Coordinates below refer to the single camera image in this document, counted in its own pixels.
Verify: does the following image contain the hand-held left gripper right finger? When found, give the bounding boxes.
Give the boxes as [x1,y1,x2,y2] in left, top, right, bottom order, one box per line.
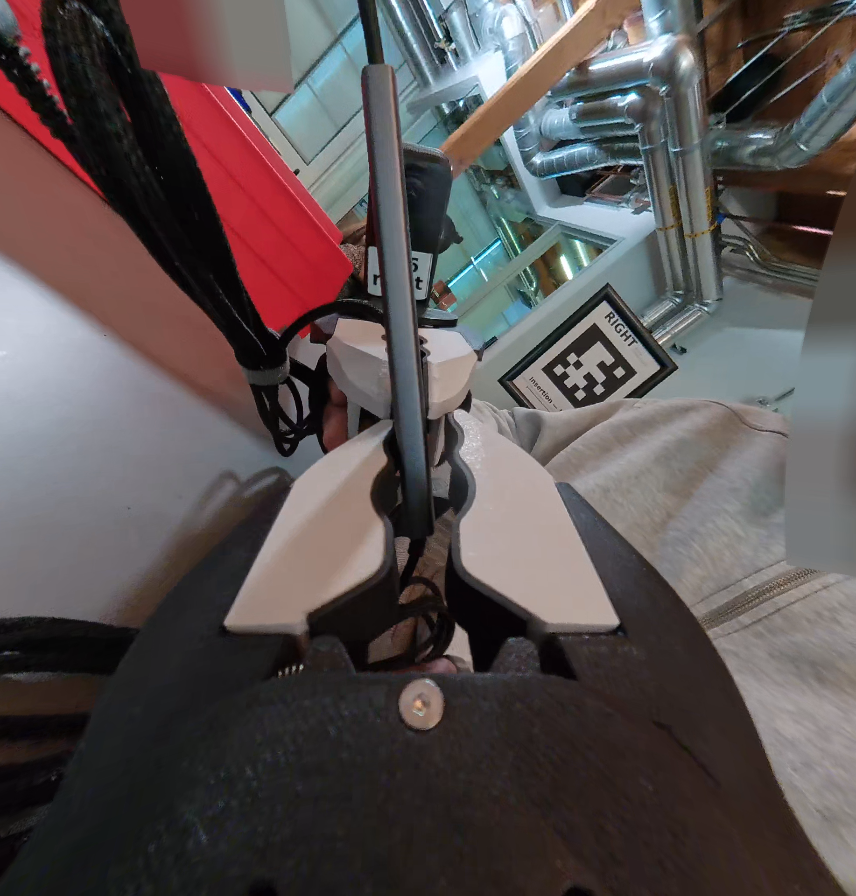
[445,412,621,632]

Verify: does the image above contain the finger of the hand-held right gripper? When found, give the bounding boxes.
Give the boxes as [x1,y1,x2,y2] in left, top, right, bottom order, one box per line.
[422,330,479,421]
[326,318,393,421]

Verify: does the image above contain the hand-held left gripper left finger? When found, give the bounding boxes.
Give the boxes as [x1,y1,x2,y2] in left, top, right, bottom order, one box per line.
[223,420,400,637]

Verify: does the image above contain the grey USB hub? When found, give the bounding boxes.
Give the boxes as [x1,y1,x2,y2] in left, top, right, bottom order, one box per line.
[357,0,435,540]

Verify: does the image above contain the red divided plastic bin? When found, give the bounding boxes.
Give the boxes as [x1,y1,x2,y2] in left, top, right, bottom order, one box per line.
[0,0,355,340]

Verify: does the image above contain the black braided gold-plug cable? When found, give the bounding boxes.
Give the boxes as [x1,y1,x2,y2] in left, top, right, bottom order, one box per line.
[42,0,292,389]

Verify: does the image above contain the person's right forearm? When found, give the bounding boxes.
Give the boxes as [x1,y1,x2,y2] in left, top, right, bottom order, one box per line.
[431,395,789,582]

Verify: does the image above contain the grey desk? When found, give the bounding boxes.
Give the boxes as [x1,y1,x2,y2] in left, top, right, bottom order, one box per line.
[0,91,401,631]

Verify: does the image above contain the person's right hand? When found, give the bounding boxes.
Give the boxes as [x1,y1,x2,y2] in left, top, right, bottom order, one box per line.
[322,388,365,456]

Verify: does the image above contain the person's left hand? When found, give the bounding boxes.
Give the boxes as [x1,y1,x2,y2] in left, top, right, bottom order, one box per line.
[365,619,472,674]

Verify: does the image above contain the framed black white marker sign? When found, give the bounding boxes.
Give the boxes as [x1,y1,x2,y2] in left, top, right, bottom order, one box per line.
[498,283,680,414]

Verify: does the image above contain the wooden ceiling beam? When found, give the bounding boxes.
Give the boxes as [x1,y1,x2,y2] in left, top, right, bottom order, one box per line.
[438,0,642,179]

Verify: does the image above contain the cluster of silver ventilation ducts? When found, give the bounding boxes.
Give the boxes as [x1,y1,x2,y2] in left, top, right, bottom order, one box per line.
[379,0,856,344]

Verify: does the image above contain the glass window wall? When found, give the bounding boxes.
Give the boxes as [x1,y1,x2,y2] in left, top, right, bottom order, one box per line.
[249,0,471,232]

